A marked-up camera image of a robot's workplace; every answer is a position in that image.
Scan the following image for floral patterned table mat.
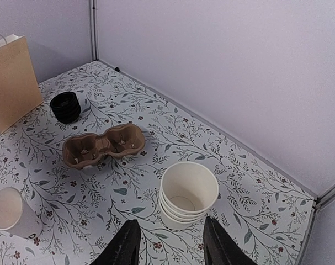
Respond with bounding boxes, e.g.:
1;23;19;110
0;62;315;264

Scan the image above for brown paper bag white handles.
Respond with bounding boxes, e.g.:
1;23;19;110
0;34;43;134

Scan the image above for aluminium frame post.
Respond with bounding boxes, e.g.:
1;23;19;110
89;0;99;61
315;185;335;210

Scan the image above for white paper coffee cup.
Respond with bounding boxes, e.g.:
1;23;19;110
0;187;42;239

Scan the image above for stack of white paper cups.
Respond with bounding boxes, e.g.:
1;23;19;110
158;161;219;231

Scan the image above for stack of black cup lids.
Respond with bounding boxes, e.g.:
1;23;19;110
50;92;81;124

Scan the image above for left aluminium frame post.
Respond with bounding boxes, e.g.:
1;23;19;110
89;0;99;61

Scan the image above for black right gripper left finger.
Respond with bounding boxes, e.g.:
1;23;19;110
91;220;141;265

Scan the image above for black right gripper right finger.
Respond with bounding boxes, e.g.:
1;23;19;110
203;216;256;265

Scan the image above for brown cardboard cup carrier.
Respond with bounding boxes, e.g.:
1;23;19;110
62;124;146;170

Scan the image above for right aluminium frame post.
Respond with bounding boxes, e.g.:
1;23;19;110
315;185;335;210

